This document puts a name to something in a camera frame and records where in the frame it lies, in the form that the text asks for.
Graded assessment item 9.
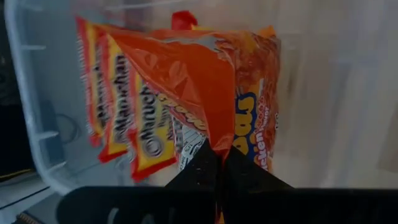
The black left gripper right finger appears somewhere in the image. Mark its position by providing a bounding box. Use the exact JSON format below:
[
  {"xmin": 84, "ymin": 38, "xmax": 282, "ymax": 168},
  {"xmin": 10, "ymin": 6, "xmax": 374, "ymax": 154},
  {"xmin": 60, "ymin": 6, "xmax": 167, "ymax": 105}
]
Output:
[{"xmin": 222, "ymin": 145, "xmax": 293, "ymax": 224}]

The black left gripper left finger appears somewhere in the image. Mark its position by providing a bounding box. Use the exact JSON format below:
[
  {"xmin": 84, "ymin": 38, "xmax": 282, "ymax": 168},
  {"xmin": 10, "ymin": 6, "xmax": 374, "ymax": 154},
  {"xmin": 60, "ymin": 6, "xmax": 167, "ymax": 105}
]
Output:
[{"xmin": 164, "ymin": 139, "xmax": 222, "ymax": 224}]

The clear plastic bin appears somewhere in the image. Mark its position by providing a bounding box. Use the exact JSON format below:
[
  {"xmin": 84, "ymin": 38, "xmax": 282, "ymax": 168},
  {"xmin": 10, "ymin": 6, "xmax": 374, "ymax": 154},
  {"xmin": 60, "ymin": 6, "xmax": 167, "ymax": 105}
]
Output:
[{"xmin": 3, "ymin": 0, "xmax": 398, "ymax": 195}]

